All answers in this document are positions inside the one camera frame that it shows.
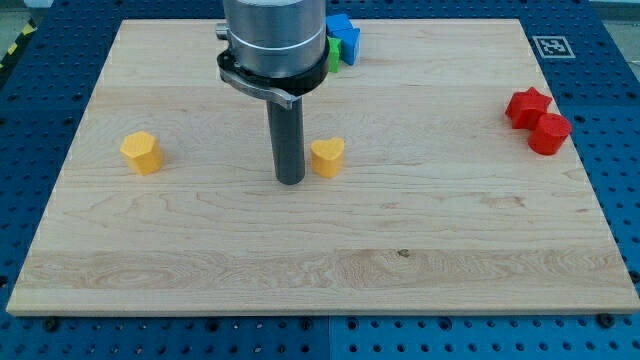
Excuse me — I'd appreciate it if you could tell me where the black clamp ring with lever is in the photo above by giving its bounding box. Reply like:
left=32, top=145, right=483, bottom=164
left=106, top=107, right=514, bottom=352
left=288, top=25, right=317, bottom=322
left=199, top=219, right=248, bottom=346
left=217, top=38, right=330, bottom=110

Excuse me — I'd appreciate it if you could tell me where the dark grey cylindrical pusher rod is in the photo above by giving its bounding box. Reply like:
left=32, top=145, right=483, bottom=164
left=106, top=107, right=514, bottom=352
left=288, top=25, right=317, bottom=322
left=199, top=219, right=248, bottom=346
left=267, top=99, right=305, bottom=185

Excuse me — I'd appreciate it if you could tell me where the yellow heart block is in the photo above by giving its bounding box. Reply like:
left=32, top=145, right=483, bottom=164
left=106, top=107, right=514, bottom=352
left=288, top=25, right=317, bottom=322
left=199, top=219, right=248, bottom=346
left=310, top=137, right=345, bottom=178

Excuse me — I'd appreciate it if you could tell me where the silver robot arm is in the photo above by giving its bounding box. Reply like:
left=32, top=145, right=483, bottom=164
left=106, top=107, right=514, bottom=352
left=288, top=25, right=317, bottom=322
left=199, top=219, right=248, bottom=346
left=216, top=0, right=329, bottom=185

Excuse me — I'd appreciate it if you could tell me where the red star block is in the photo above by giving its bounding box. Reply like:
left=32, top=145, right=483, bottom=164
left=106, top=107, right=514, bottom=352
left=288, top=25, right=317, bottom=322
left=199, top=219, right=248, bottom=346
left=505, top=87, right=552, bottom=130

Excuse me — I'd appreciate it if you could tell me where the green block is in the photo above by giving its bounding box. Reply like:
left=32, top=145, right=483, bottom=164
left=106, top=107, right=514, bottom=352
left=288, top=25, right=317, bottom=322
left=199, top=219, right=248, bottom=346
left=328, top=37, right=342, bottom=73

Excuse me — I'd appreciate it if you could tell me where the blue pentagon block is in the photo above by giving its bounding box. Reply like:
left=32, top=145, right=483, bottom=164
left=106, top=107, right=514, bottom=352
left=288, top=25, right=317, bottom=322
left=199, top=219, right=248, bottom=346
left=331, top=28, right=361, bottom=66

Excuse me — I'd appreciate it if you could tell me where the blue cube block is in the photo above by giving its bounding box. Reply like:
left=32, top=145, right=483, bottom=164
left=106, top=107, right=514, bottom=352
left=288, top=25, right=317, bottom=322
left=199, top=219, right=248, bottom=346
left=326, top=13, right=353, bottom=37

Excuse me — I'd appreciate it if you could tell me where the yellow hexagon block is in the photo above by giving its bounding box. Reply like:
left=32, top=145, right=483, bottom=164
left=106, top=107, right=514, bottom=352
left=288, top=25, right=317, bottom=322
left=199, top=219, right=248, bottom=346
left=120, top=131, right=164, bottom=175

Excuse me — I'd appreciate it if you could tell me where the wooden board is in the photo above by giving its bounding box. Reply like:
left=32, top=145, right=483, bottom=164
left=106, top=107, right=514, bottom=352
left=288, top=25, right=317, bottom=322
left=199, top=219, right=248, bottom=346
left=7, top=19, right=639, bottom=317

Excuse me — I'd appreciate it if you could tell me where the red cylinder block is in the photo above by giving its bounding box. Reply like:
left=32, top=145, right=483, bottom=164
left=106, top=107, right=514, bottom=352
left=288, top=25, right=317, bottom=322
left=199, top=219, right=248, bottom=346
left=528, top=113, right=572, bottom=156

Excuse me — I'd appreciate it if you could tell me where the white fiducial marker tag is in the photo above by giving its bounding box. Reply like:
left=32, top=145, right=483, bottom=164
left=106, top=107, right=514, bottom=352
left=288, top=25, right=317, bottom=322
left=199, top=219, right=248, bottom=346
left=533, top=35, right=575, bottom=59

